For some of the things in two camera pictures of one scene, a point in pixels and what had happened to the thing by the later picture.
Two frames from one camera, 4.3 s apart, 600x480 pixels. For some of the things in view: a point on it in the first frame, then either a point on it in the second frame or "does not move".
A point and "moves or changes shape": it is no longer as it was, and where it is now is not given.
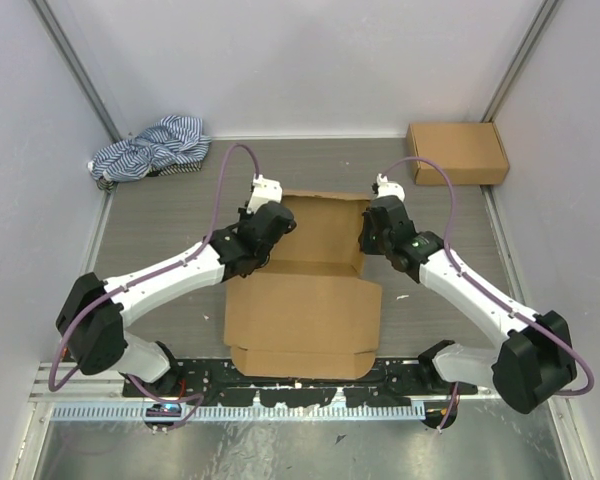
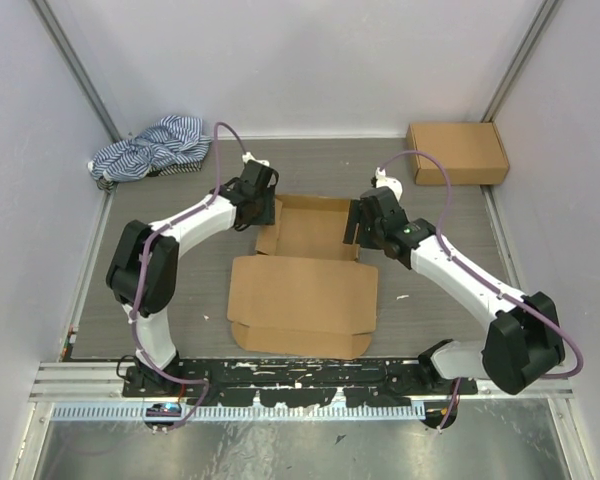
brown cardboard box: x=307 y=313 moves or changes shape
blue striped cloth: x=177 y=144 does not move
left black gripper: x=245 y=216 to x=268 y=217
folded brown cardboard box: x=472 y=153 does not move
